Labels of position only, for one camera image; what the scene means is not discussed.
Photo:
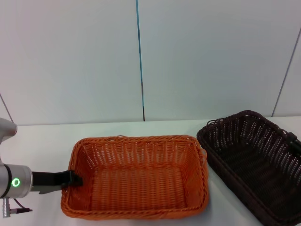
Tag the dark brown woven plastic basket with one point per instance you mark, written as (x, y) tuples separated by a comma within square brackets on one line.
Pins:
[(249, 169)]

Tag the orange woven plastic basket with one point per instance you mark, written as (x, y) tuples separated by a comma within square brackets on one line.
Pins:
[(131, 212)]

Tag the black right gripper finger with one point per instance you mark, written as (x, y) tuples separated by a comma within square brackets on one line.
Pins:
[(295, 142)]

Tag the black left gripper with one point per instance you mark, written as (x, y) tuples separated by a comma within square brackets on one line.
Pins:
[(45, 179)]

